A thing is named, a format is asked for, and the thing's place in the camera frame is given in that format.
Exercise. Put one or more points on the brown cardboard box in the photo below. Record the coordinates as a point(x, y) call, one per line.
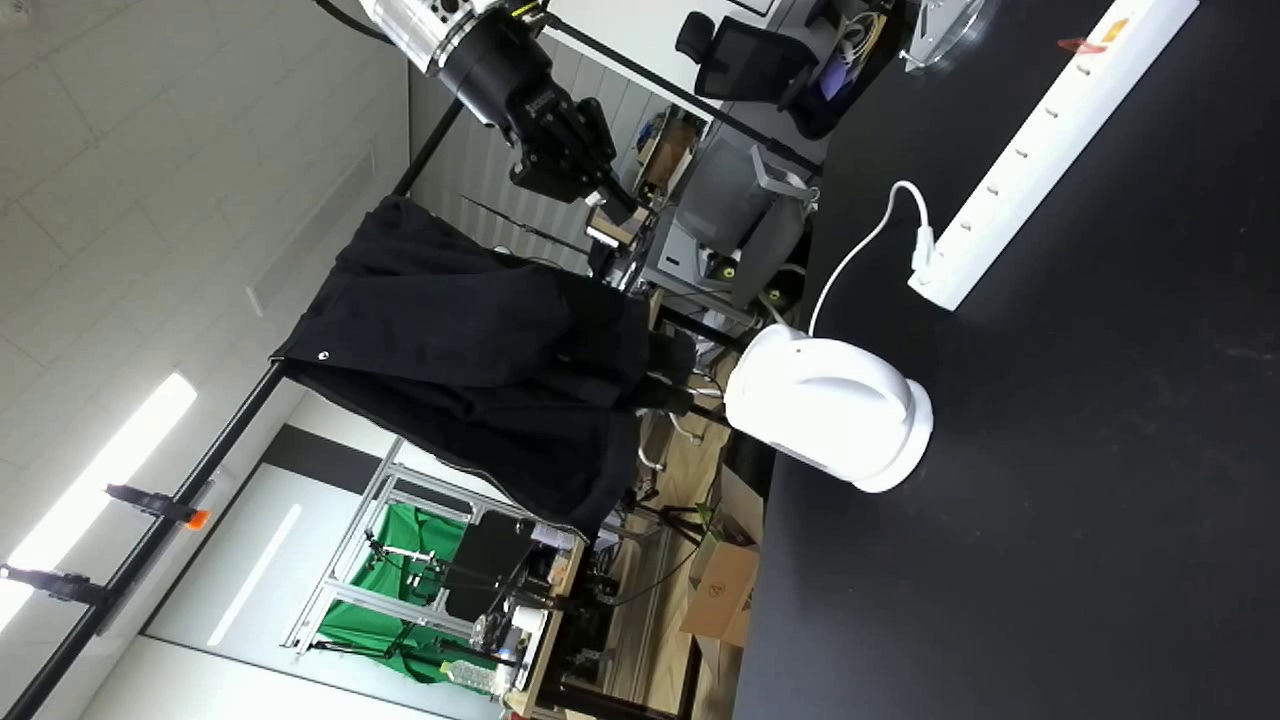
point(720, 593)

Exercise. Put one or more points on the white electric kettle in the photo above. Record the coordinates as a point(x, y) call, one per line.
point(835, 406)

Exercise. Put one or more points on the grey machine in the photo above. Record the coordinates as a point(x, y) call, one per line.
point(735, 213)

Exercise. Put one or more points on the black metal frame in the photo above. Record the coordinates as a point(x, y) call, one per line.
point(160, 501)

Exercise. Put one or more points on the green cloth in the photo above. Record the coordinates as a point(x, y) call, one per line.
point(401, 586)

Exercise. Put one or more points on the black hanging cloth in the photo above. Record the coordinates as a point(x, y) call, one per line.
point(483, 363)

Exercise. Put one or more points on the black office chair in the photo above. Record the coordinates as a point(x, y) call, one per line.
point(485, 567)

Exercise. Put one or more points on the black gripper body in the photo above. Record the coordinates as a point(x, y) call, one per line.
point(501, 74)

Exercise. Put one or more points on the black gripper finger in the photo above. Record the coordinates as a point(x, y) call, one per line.
point(586, 140)
point(545, 172)

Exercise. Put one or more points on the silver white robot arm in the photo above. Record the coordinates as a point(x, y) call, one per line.
point(420, 31)

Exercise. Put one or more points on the white power strip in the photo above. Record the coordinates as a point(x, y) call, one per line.
point(1054, 133)

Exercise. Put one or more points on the long ceiling light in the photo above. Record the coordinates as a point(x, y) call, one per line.
point(95, 501)

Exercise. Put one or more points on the white metal rack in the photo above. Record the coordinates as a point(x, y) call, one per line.
point(343, 560)

